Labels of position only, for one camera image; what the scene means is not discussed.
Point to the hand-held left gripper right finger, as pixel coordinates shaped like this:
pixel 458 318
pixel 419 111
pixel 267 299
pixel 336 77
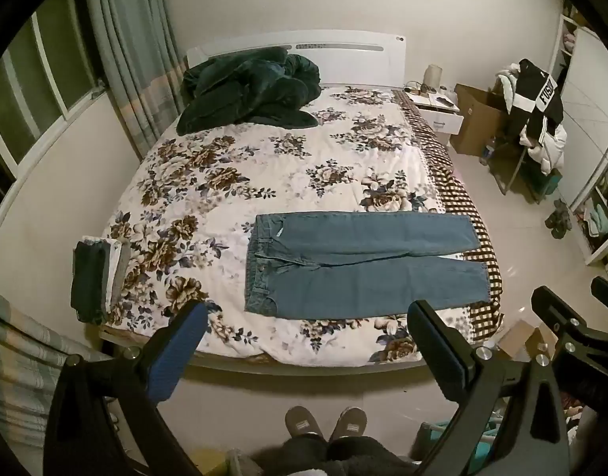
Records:
pixel 432 352

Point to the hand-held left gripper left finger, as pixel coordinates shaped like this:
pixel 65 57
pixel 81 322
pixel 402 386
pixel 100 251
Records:
pixel 177 352

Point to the blue denim pants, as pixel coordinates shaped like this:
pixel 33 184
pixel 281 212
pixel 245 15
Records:
pixel 358 282

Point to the small cardboard box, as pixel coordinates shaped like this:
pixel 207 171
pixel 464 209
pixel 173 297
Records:
pixel 519 337

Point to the pale green folded cloth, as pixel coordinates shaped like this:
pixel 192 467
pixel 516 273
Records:
pixel 599 218

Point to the teal cloth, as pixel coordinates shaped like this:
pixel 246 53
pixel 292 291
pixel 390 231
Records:
pixel 430 439

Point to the pair of grey floor slippers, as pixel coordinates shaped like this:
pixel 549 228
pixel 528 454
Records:
pixel 557 218

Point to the person's right grey slipper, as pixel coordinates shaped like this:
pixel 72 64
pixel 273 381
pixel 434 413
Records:
pixel 349 421

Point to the person's grey slipper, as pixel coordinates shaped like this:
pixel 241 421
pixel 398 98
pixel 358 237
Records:
pixel 349 421
pixel 304 421

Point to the stack of folded clothes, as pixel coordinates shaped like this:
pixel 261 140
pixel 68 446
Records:
pixel 93 277

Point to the yellow box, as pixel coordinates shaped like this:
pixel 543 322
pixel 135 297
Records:
pixel 207 461

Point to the person's right leg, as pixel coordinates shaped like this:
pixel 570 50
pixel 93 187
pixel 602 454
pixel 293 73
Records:
pixel 368 458

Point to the person's leg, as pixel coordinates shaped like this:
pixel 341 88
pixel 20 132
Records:
pixel 294 456
pixel 368 458

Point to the metal chair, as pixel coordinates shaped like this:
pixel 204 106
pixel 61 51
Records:
pixel 514 168

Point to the person's left grey slipper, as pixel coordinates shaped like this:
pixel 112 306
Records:
pixel 304 421

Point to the white puffer jacket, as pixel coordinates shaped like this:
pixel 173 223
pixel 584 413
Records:
pixel 549 153

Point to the striped cloth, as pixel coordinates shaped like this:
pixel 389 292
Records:
pixel 21 352

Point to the person's left leg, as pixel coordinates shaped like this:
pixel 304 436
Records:
pixel 294 456

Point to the plastic bottle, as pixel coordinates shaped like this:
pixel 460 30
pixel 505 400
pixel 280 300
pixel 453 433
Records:
pixel 488 151

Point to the brown checkered bed sheet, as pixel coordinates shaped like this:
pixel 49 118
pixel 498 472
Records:
pixel 435 151

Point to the floral quilt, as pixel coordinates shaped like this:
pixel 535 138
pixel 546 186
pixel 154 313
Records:
pixel 264 168

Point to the large cardboard box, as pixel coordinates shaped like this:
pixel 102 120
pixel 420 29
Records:
pixel 475 119

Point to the white wardrobe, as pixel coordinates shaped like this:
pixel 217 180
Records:
pixel 589 89

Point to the black and white jacket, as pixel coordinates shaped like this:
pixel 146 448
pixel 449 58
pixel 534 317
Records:
pixel 534 94

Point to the white nightstand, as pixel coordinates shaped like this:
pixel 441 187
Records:
pixel 440 114

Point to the black phone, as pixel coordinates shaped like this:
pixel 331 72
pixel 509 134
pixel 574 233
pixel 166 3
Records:
pixel 445 101

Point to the beige cylinder lamp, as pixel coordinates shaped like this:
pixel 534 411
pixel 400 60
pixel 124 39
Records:
pixel 432 78

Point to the dark green blanket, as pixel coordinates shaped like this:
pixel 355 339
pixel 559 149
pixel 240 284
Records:
pixel 249 91

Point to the grey-green curtain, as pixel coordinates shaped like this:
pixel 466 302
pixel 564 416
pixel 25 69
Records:
pixel 130 49

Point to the window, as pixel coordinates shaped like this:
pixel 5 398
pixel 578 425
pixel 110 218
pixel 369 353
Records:
pixel 46 69

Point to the white bed frame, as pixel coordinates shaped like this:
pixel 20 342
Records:
pixel 343 59

